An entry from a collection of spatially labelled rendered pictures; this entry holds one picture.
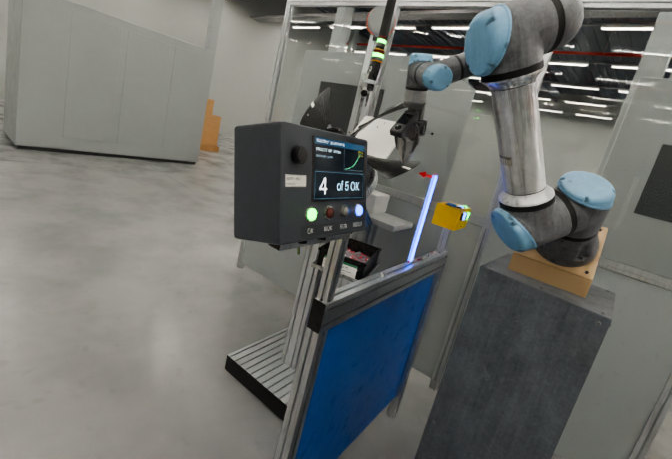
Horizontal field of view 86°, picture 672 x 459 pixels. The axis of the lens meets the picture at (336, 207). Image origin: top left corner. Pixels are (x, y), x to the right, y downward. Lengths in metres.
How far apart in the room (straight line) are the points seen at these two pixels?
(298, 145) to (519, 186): 0.52
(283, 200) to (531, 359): 0.78
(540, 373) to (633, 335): 0.97
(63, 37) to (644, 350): 6.63
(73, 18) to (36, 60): 0.74
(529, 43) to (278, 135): 0.50
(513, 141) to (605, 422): 1.58
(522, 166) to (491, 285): 0.36
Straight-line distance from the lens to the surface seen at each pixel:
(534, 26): 0.82
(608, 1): 2.08
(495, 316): 1.09
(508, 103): 0.83
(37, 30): 6.45
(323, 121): 1.63
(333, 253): 0.86
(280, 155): 0.56
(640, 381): 2.10
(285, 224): 0.56
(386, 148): 1.75
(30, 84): 6.45
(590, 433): 2.21
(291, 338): 1.92
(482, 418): 1.21
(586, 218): 1.00
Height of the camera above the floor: 1.26
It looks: 12 degrees down
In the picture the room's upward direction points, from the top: 14 degrees clockwise
